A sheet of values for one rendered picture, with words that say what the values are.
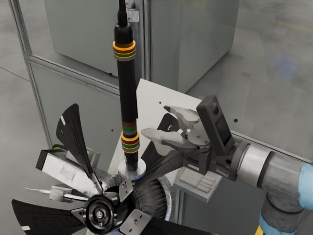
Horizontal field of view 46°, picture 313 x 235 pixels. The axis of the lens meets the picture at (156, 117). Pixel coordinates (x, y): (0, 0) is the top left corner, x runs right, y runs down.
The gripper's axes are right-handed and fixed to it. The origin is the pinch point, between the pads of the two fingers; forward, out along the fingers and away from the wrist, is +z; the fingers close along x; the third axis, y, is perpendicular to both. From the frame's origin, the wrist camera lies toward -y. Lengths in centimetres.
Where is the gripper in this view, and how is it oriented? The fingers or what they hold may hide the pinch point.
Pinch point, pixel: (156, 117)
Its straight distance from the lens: 78.8
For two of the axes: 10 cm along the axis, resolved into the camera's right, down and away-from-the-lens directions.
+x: 5.3, -5.7, 6.3
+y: 0.2, 7.5, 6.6
